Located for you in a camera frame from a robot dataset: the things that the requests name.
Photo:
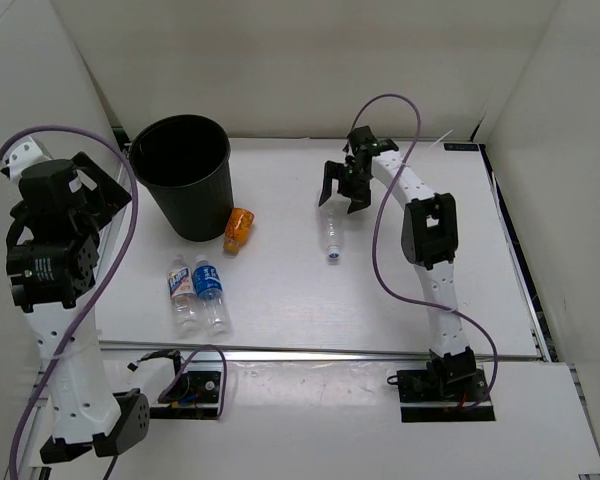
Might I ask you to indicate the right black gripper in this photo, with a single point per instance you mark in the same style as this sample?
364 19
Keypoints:
360 198

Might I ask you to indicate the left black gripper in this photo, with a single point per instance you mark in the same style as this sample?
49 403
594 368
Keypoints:
107 197

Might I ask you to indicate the orange plastic bottle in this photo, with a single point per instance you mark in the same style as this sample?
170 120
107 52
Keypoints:
237 230

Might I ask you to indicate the blue label water bottle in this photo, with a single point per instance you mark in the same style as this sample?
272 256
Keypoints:
209 290

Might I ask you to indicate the red-white label water bottle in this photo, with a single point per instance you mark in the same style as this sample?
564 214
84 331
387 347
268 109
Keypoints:
184 302

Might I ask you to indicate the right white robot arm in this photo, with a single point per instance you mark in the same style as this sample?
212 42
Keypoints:
429 240

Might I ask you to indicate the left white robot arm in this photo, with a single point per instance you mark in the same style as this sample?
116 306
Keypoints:
69 234

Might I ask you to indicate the black plastic waste bin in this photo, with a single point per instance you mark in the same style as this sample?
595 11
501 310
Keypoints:
183 161

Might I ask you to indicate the clear bottle white cap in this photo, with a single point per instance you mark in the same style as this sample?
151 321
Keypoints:
332 230

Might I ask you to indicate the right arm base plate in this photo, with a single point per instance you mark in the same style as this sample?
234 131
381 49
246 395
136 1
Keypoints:
421 401

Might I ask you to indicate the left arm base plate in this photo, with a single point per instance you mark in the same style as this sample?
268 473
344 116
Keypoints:
181 387

